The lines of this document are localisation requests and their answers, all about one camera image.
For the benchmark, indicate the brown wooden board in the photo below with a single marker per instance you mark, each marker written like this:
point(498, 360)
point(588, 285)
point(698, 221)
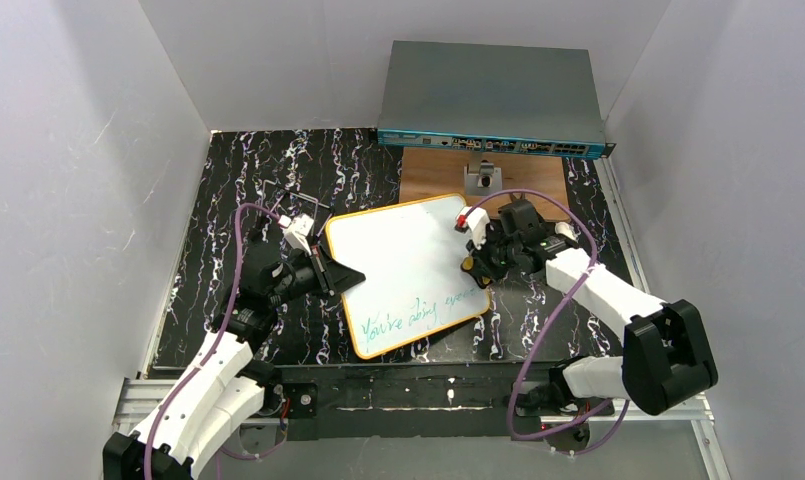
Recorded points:
point(428, 172)

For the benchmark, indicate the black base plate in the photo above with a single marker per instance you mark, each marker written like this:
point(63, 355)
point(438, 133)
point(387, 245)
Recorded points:
point(402, 400)

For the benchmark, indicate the teal network switch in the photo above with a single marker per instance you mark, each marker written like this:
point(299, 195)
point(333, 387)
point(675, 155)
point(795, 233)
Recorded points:
point(492, 98)

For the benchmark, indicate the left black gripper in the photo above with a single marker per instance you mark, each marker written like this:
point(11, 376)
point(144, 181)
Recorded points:
point(323, 273)

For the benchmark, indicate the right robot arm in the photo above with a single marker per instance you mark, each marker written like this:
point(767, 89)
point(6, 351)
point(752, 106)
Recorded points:
point(666, 356)

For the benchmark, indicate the yellow and black eraser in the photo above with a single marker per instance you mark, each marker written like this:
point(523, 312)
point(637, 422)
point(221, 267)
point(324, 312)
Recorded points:
point(477, 271)

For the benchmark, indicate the yellow framed whiteboard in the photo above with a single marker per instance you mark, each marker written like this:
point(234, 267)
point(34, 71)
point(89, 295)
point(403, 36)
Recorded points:
point(410, 255)

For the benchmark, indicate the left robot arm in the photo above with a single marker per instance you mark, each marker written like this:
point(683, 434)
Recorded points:
point(225, 384)

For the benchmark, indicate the black marble pattern mat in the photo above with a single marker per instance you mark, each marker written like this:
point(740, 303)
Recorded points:
point(345, 168)

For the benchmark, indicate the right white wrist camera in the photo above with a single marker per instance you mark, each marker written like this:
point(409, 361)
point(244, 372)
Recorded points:
point(473, 220)

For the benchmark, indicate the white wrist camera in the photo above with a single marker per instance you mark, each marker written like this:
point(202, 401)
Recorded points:
point(297, 231)
point(473, 220)

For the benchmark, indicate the grey metal bracket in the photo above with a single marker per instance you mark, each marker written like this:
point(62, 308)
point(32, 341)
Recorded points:
point(482, 178)

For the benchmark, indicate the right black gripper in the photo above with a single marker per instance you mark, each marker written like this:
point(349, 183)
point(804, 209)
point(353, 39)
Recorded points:
point(493, 257)

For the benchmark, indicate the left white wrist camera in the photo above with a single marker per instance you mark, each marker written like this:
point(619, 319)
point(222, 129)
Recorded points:
point(297, 231)

